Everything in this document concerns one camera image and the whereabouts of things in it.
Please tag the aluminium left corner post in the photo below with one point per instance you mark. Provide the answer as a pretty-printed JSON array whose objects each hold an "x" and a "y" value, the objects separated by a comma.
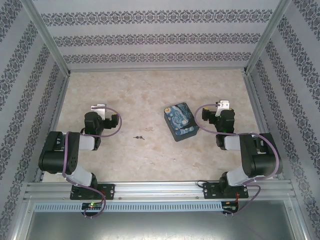
[{"x": 46, "y": 35}]

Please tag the aluminium right side rail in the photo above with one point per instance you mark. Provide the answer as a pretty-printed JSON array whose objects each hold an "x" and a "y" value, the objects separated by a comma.
[{"x": 262, "y": 120}]

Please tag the aluminium mounting rail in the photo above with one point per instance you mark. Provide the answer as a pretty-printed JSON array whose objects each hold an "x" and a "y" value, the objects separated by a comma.
[{"x": 157, "y": 190}]

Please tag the right controller circuit board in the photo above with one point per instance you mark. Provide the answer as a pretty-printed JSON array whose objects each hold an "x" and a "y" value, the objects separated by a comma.
[{"x": 230, "y": 207}]

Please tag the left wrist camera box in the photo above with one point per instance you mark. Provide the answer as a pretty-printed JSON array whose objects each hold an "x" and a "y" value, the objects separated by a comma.
[{"x": 98, "y": 108}]

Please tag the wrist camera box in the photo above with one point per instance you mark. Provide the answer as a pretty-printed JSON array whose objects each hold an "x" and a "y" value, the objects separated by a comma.
[
  {"x": 98, "y": 108},
  {"x": 223, "y": 104}
]

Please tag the aluminium corner post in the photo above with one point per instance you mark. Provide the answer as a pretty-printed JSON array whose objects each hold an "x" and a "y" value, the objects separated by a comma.
[
  {"x": 46, "y": 35},
  {"x": 267, "y": 35}
]

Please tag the left controller circuit board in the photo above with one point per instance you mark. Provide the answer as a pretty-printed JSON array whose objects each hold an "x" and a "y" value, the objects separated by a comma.
[{"x": 92, "y": 206}]

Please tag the aluminium left side rail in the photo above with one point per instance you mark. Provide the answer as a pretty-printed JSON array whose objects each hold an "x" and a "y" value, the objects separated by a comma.
[{"x": 53, "y": 125}]

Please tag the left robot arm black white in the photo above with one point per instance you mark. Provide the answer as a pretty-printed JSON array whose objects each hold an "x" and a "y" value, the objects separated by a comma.
[{"x": 56, "y": 155}]

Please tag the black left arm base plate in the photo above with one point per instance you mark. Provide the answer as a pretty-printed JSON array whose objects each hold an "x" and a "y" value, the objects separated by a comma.
[{"x": 108, "y": 191}]

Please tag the aluminium right corner post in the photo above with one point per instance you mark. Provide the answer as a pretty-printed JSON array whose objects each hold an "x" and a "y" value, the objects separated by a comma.
[{"x": 267, "y": 35}]

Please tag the starry night print box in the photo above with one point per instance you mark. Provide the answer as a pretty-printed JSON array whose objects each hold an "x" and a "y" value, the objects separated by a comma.
[{"x": 180, "y": 120}]

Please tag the grey sheet metal panel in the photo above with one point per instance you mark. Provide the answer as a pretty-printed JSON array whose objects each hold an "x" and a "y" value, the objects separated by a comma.
[{"x": 160, "y": 226}]

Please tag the controller circuit board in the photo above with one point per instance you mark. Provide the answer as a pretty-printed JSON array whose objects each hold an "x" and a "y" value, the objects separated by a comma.
[
  {"x": 230, "y": 207},
  {"x": 92, "y": 206}
]

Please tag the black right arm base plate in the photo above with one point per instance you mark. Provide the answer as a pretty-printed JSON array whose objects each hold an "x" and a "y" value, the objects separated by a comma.
[{"x": 210, "y": 191}]

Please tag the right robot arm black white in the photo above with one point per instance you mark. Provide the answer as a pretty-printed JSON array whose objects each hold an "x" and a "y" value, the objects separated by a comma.
[{"x": 262, "y": 160}]

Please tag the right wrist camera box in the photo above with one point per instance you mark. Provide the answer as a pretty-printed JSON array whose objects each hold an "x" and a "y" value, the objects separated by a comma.
[{"x": 223, "y": 104}]

